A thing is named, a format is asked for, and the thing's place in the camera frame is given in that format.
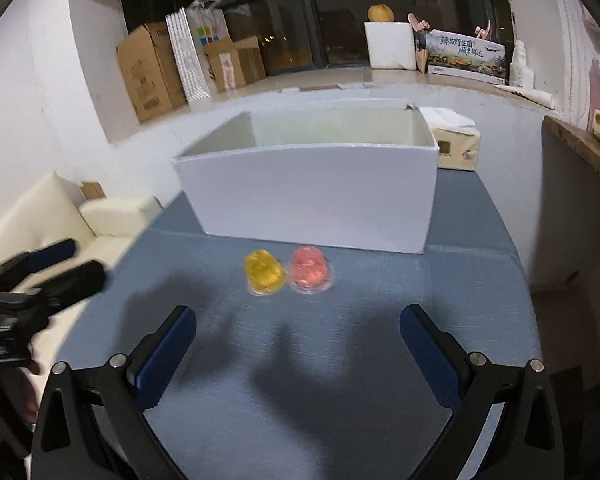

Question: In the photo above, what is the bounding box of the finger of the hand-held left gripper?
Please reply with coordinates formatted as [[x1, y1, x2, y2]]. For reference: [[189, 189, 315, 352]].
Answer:
[[0, 238, 78, 283], [27, 260, 107, 312]]

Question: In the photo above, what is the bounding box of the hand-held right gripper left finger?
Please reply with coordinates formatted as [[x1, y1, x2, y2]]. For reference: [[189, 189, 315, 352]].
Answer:
[[32, 305, 198, 480]]

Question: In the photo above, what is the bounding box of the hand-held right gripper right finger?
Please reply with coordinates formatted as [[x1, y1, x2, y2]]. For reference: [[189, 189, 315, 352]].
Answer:
[[400, 304, 566, 480]]

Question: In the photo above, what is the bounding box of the yellow jelly cup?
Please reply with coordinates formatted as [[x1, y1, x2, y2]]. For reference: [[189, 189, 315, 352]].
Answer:
[[244, 249, 286, 296]]

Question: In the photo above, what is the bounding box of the pink jelly cup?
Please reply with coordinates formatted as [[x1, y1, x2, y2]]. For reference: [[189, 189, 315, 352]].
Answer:
[[287, 246, 336, 293]]

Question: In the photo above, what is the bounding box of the person's left hand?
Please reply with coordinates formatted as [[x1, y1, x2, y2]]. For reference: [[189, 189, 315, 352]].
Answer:
[[20, 357, 43, 426]]

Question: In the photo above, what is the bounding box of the cream sofa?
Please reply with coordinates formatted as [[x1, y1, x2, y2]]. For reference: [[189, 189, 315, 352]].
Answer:
[[0, 170, 163, 361]]

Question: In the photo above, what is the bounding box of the blue tablecloth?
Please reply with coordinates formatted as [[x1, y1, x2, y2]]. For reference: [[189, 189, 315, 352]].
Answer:
[[65, 167, 546, 480]]

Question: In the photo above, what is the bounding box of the large cardboard box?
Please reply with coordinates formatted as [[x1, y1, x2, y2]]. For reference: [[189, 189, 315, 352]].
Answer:
[[116, 22, 187, 124]]

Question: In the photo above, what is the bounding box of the yellow tissue box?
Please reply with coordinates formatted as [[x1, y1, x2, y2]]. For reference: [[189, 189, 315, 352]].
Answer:
[[420, 106, 482, 171]]

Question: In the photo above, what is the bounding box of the polka dot paper bag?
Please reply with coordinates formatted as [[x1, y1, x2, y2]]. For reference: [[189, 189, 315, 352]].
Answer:
[[166, 8, 213, 106]]

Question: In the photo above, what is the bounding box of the small labelled cardboard box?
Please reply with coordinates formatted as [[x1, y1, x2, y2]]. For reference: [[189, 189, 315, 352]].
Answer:
[[202, 36, 246, 93]]

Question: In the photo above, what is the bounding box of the white rolled paper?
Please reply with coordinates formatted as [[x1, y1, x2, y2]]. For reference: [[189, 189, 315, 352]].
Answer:
[[495, 84, 556, 109]]

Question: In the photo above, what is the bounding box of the plain open cardboard box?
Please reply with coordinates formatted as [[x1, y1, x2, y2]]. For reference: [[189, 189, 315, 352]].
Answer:
[[235, 35, 267, 86]]

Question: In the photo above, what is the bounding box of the white bag with coloured squares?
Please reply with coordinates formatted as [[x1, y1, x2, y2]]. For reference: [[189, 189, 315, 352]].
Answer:
[[185, 0, 231, 96]]

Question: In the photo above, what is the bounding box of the landscape printed gift box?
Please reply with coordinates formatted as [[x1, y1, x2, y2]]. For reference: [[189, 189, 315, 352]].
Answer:
[[425, 30, 508, 86]]

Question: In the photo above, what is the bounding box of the white plastic bottle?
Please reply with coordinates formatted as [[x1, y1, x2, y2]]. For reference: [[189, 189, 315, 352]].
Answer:
[[509, 40, 535, 88]]

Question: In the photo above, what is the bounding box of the white foam box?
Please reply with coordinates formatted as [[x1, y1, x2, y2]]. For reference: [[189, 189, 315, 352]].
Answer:
[[364, 21, 417, 70]]

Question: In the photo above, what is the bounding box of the dark window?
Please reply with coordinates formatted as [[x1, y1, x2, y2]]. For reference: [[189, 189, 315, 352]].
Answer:
[[117, 0, 516, 76]]

